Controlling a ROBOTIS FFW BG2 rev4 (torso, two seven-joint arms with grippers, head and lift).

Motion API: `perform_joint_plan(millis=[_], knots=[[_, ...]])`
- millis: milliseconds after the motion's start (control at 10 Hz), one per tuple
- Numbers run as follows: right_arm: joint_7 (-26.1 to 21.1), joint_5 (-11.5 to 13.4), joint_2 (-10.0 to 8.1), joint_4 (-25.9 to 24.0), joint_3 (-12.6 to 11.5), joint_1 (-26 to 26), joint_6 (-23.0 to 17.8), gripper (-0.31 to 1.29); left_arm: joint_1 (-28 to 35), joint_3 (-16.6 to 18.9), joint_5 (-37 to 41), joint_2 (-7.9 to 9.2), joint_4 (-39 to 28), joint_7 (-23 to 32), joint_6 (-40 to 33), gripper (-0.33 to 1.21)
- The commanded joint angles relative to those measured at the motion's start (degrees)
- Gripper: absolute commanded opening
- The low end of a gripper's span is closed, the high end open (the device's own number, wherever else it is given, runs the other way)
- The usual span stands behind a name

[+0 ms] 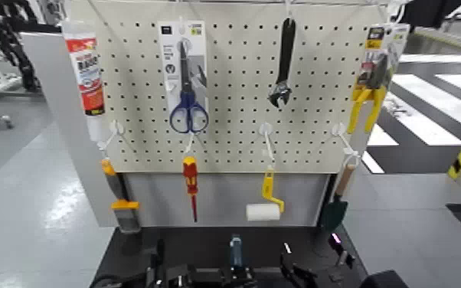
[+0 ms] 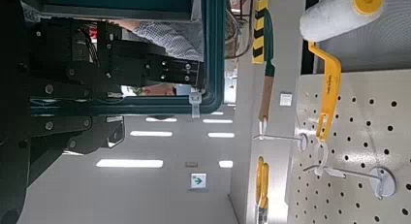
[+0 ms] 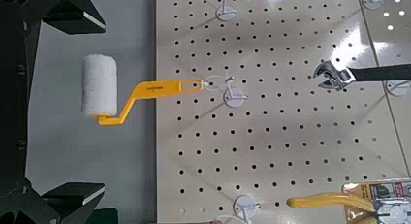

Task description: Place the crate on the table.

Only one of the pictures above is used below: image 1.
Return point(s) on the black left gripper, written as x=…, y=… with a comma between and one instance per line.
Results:
x=198, y=277

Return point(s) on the blue plastic crate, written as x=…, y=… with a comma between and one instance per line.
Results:
x=236, y=251

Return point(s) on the black device with pink light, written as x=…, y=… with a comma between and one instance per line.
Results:
x=341, y=247

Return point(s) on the red yellow screwdriver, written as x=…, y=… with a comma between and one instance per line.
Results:
x=190, y=173

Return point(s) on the white pegboard hook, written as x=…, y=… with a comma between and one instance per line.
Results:
x=190, y=141
x=114, y=129
x=267, y=138
x=345, y=140

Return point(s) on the cream perforated pegboard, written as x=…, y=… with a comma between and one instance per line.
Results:
x=238, y=100

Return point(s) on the blue scissors in package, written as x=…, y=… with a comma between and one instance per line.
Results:
x=186, y=76

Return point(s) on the black adjustable wrench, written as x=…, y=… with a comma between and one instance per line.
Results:
x=284, y=64

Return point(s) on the yellow pliers in package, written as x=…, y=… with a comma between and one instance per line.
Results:
x=375, y=76

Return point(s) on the grey display stand panel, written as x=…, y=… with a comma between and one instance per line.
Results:
x=59, y=120

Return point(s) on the white red sealant tube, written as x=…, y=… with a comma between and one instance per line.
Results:
x=87, y=76

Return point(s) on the black monitor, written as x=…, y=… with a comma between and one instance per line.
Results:
x=427, y=12

